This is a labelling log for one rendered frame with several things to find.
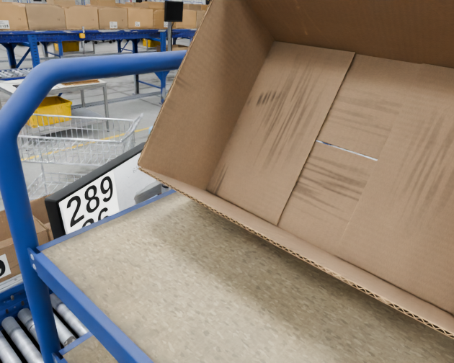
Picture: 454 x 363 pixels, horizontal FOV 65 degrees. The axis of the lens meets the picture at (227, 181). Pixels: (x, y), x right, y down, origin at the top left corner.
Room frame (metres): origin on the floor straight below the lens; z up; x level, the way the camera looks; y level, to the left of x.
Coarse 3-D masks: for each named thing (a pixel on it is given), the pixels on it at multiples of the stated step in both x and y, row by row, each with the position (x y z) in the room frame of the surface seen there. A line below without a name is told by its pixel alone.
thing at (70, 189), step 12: (144, 144) 1.18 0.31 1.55; (120, 156) 1.06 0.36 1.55; (132, 156) 1.07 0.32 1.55; (108, 168) 0.97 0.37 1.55; (84, 180) 0.88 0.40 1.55; (132, 180) 1.06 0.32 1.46; (156, 180) 1.20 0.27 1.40; (60, 192) 0.80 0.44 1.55; (72, 192) 0.81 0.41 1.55; (132, 192) 1.05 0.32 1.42; (48, 204) 0.76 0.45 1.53; (48, 216) 0.77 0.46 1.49; (60, 216) 0.76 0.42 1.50; (60, 228) 0.76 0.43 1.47
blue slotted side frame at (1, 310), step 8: (16, 288) 1.10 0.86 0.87; (24, 288) 1.15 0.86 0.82; (48, 288) 1.22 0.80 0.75; (0, 296) 1.05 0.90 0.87; (8, 296) 1.09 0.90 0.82; (16, 296) 1.12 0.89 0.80; (24, 296) 1.14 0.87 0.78; (0, 304) 1.07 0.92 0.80; (8, 304) 1.09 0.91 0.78; (16, 304) 1.11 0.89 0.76; (24, 304) 1.14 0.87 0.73; (0, 312) 1.06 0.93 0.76; (16, 312) 1.10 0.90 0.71; (0, 320) 1.05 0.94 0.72; (16, 320) 1.07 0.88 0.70; (0, 328) 1.02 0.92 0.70
